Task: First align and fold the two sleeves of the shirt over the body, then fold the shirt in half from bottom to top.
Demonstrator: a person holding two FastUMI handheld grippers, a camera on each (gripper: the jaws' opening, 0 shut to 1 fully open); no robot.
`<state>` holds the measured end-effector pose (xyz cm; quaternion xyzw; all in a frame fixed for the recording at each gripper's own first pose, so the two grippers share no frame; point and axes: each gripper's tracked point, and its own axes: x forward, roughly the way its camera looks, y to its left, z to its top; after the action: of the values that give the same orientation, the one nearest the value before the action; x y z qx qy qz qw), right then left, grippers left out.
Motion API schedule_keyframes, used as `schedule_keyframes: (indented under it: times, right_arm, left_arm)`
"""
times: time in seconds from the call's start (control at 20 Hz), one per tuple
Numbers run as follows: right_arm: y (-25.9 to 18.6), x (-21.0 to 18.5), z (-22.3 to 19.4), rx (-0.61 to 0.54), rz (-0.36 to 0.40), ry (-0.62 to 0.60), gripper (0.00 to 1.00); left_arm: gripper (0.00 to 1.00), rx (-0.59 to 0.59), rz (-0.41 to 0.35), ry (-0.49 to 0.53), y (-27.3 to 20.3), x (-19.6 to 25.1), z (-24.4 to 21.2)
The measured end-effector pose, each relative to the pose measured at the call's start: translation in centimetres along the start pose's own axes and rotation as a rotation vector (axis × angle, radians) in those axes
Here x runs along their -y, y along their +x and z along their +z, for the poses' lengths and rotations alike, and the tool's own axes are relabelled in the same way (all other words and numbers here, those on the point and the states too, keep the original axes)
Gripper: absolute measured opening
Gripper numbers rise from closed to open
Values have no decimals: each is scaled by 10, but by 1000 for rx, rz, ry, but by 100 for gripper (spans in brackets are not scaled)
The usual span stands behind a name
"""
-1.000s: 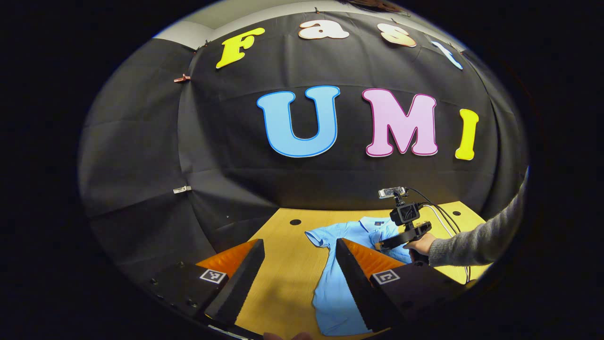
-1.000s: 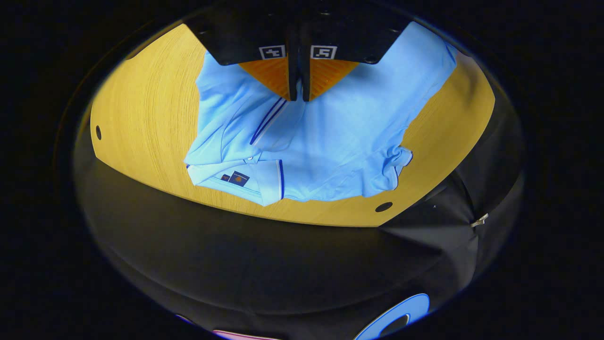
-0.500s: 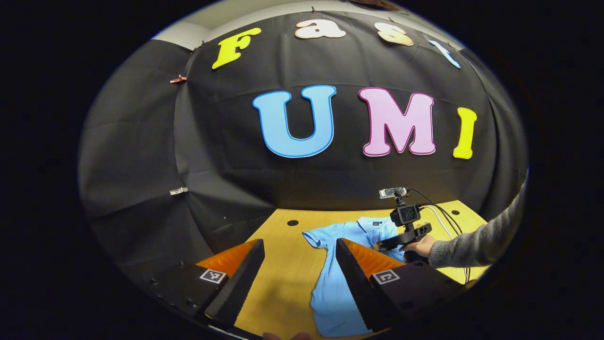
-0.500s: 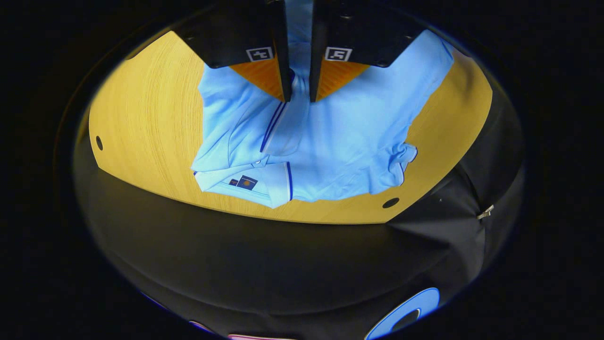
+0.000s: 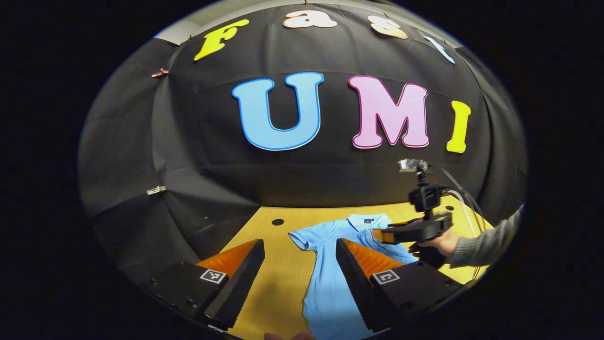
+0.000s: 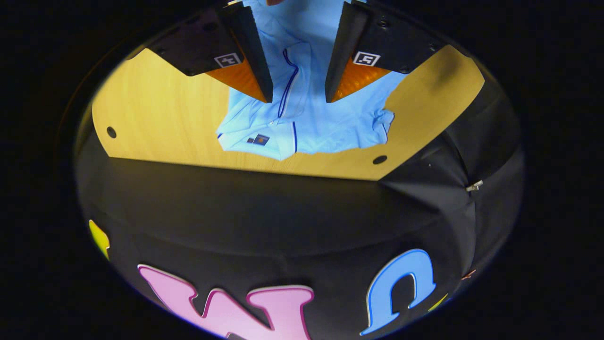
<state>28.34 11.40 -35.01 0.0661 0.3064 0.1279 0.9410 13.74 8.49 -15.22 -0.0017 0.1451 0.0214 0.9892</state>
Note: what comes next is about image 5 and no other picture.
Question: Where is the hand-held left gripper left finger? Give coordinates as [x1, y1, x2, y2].
[150, 238, 266, 331]

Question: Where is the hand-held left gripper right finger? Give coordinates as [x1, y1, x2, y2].
[335, 238, 465, 333]

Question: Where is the light blue T-shirt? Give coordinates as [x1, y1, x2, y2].
[288, 213, 420, 340]

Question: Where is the black backdrop cloth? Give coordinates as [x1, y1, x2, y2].
[78, 0, 528, 293]

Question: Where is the black cable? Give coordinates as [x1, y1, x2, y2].
[427, 163, 487, 222]

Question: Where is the white cable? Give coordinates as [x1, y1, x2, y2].
[444, 189, 479, 239]

